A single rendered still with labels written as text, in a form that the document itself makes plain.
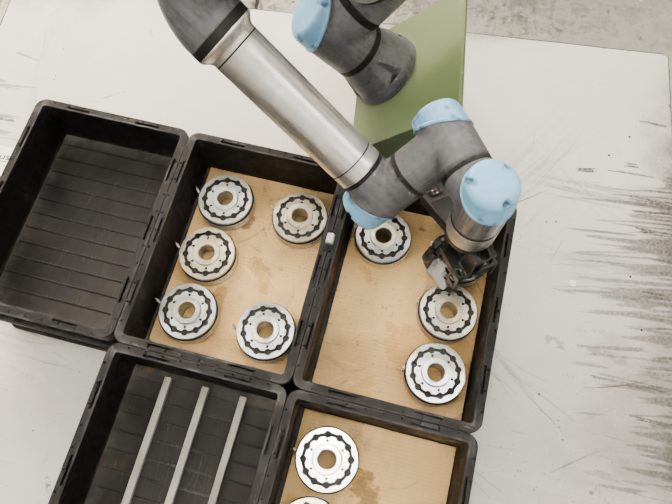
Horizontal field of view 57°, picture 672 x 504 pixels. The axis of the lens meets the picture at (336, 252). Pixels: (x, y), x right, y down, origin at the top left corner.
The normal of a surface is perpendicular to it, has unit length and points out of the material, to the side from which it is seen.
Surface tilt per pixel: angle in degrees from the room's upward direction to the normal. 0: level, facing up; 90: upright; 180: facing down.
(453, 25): 44
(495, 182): 0
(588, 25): 0
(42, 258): 0
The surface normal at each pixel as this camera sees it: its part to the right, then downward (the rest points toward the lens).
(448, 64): -0.69, -0.32
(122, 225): -0.01, -0.35
